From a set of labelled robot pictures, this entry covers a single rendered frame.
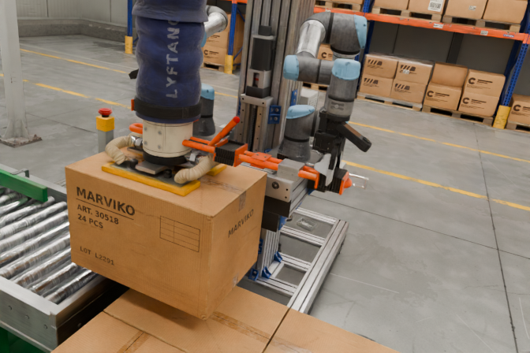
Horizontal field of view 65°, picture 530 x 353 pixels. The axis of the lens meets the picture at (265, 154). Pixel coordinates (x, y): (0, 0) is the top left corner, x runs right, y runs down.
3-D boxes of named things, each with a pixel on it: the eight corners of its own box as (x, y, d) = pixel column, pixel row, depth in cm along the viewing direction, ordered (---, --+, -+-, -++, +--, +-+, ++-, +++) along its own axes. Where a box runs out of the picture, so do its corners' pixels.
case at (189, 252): (71, 261, 160) (64, 165, 146) (140, 217, 195) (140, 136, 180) (206, 321, 139) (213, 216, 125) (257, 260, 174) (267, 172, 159)
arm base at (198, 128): (195, 124, 216) (195, 105, 212) (221, 131, 211) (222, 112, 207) (178, 131, 203) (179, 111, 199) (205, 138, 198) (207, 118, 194)
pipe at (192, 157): (105, 159, 146) (104, 143, 144) (150, 140, 168) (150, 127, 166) (188, 184, 135) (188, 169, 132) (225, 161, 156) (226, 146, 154)
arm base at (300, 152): (284, 146, 199) (287, 127, 196) (314, 154, 194) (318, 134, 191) (272, 156, 186) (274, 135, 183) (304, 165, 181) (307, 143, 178)
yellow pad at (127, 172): (101, 170, 145) (100, 157, 144) (121, 161, 154) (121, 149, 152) (184, 197, 134) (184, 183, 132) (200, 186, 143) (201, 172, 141)
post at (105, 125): (99, 273, 256) (95, 117, 221) (107, 267, 262) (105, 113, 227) (108, 277, 254) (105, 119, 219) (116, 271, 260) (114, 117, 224)
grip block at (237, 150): (211, 161, 138) (212, 145, 135) (225, 153, 146) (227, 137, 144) (234, 168, 135) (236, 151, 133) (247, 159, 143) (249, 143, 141)
